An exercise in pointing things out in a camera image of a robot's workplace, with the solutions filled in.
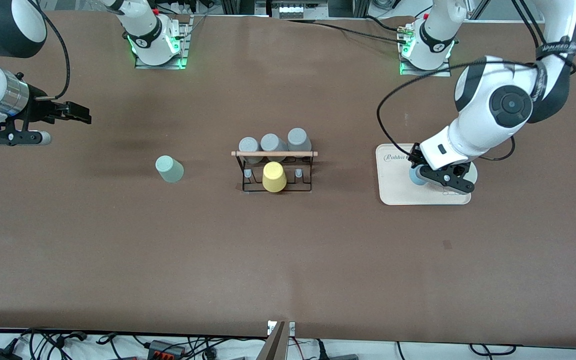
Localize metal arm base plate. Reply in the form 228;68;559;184
134;15;190;70
399;22;452;77

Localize grey power strip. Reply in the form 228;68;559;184
272;0;329;19

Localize pale green cup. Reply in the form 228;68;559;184
155;155;185;184

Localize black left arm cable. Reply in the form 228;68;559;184
376;0;576;162

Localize yellow cup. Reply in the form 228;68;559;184
262;161;288;193

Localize black plug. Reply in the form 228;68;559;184
317;340;360;360

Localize black floor cable loop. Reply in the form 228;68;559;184
469;343;517;356

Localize orange black connector block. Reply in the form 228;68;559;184
148;339;185;359

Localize black table cable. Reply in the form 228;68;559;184
287;19;403;43
364;15;401;33

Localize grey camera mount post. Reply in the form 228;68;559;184
257;320;297;360

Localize beige rabbit print tray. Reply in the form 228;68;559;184
375;143;472;206

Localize grey cup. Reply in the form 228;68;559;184
260;133;289;162
287;128;313;157
238;136;264;165

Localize black power adapter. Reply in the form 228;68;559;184
0;340;24;360

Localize black floor cable bundle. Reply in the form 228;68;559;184
18;327;119;360

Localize black wire cup rack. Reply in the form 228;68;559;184
231;148;319;193

